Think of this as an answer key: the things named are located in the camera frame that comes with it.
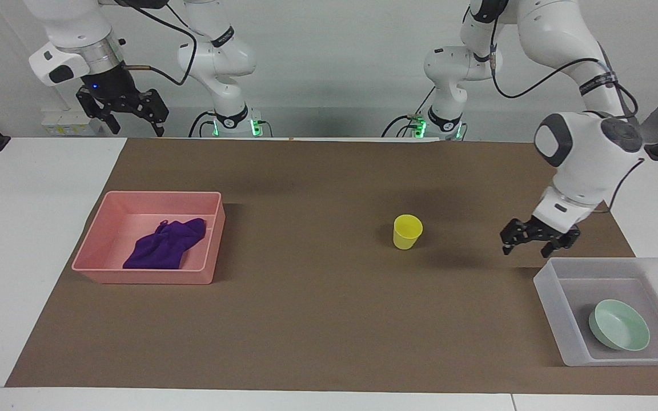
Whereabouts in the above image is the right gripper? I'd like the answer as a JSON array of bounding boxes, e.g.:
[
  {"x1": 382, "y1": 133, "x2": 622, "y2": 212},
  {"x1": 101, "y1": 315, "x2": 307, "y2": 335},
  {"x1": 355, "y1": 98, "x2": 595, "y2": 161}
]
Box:
[{"x1": 75, "y1": 62, "x2": 170, "y2": 138}]

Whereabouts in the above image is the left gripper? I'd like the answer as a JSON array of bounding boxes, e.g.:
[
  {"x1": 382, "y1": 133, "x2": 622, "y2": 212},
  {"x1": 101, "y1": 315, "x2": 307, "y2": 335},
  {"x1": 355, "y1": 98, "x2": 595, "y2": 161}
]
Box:
[{"x1": 500, "y1": 216, "x2": 581, "y2": 259}]

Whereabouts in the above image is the translucent white plastic box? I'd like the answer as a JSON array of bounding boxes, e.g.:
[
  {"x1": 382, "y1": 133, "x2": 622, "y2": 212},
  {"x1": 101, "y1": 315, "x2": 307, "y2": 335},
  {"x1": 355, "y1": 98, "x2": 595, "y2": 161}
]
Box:
[{"x1": 533, "y1": 257, "x2": 658, "y2": 367}]

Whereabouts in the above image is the pink plastic box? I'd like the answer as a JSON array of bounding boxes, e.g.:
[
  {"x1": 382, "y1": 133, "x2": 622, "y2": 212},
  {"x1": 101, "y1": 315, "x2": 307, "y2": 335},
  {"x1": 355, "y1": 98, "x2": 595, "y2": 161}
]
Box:
[{"x1": 71, "y1": 191, "x2": 227, "y2": 285}]

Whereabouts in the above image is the light green bowl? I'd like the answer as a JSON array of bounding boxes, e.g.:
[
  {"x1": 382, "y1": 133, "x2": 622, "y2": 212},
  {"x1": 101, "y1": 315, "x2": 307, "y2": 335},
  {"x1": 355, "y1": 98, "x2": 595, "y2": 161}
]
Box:
[{"x1": 588, "y1": 299, "x2": 651, "y2": 352}]

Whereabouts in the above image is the yellow plastic cup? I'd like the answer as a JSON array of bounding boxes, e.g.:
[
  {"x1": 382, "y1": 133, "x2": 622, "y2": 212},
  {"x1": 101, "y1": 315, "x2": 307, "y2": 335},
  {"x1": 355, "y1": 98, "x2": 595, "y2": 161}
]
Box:
[{"x1": 393, "y1": 214, "x2": 424, "y2": 251}]

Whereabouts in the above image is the purple cloth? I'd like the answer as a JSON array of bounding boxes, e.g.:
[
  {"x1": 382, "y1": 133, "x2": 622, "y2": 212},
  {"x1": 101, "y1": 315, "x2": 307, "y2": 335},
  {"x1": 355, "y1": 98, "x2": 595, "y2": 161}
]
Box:
[{"x1": 122, "y1": 217, "x2": 208, "y2": 270}]

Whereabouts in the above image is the black cable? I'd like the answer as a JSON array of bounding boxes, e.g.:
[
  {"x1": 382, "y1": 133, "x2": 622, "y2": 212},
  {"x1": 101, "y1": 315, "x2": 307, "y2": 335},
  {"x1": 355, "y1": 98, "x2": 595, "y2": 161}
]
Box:
[
  {"x1": 113, "y1": 0, "x2": 199, "y2": 87},
  {"x1": 489, "y1": 49, "x2": 640, "y2": 120},
  {"x1": 380, "y1": 86, "x2": 438, "y2": 138},
  {"x1": 187, "y1": 111, "x2": 216, "y2": 138},
  {"x1": 595, "y1": 157, "x2": 647, "y2": 215}
]

